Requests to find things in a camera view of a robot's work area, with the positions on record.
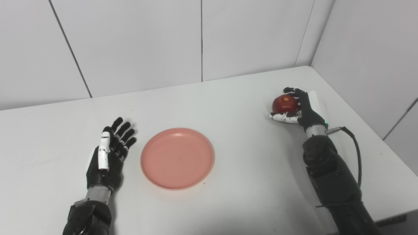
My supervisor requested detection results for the red apple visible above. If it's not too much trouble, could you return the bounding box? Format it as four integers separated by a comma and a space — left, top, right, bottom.
272, 94, 299, 114

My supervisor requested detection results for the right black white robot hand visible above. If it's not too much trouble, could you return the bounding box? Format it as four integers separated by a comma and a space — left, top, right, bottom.
268, 87, 329, 133

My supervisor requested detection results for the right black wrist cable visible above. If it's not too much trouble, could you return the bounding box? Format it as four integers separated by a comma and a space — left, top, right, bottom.
327, 126, 362, 188

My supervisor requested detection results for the black table frame bar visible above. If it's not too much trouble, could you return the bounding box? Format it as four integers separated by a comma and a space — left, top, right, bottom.
375, 214, 408, 228

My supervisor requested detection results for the pink round plate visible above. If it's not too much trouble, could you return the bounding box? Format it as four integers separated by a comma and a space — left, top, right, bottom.
140, 128, 215, 190

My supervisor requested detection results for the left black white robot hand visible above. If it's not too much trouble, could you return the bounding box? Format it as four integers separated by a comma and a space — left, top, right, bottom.
86, 117, 137, 193

